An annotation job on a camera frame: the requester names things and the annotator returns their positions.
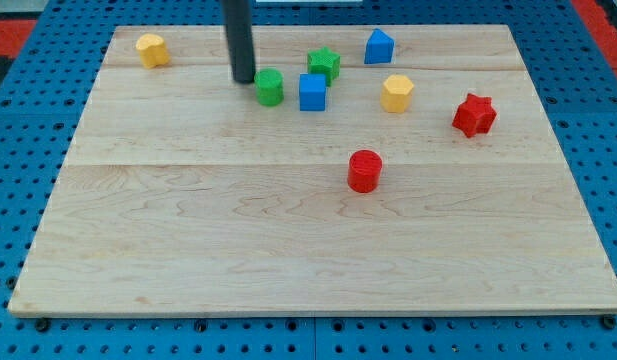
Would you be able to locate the green star block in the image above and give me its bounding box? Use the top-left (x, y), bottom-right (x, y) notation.
top-left (307, 46), bottom-right (341, 87)

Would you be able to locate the yellow hexagon block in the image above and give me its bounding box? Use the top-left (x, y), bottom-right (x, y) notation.
top-left (380, 74), bottom-right (414, 113)

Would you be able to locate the red star block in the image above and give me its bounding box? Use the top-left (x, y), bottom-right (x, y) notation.
top-left (452, 93), bottom-right (497, 138)

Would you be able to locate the red cylinder block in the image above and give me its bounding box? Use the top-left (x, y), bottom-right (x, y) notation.
top-left (347, 149), bottom-right (383, 193)

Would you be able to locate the light wooden board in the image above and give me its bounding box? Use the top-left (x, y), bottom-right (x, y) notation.
top-left (9, 25), bottom-right (617, 318)

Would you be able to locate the blue cube block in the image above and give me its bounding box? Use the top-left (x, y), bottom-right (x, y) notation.
top-left (299, 74), bottom-right (327, 111)

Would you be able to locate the green cylinder block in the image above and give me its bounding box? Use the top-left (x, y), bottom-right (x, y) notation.
top-left (254, 68), bottom-right (284, 107)

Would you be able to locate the blue pentagon block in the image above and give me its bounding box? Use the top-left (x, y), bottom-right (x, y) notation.
top-left (364, 28), bottom-right (395, 64)

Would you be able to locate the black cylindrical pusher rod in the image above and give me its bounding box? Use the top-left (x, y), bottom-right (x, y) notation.
top-left (221, 0), bottom-right (256, 84)

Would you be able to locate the yellow heart block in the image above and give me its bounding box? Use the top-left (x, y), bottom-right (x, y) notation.
top-left (135, 33), bottom-right (170, 69)

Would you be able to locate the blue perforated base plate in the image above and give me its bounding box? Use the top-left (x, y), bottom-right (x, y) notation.
top-left (0, 1), bottom-right (617, 359)

